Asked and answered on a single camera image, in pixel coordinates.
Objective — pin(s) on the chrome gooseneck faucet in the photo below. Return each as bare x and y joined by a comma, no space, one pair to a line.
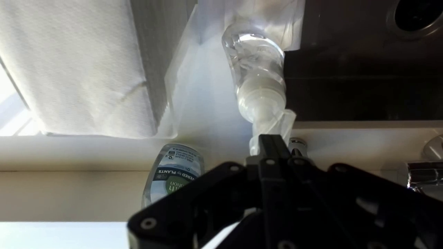
427,173

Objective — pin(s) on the dish soap bottle green label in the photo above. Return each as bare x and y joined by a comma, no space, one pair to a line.
174,173

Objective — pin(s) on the round sink drain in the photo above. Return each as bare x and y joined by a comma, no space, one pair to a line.
420,15

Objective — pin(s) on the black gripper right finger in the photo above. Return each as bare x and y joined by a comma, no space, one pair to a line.
369,211

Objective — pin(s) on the clear pump soap bottle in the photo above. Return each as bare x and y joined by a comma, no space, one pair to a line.
258,87

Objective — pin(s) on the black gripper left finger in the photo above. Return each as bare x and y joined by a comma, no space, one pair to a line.
230,207

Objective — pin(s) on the stainless steel sink basin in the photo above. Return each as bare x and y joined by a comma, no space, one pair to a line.
360,77

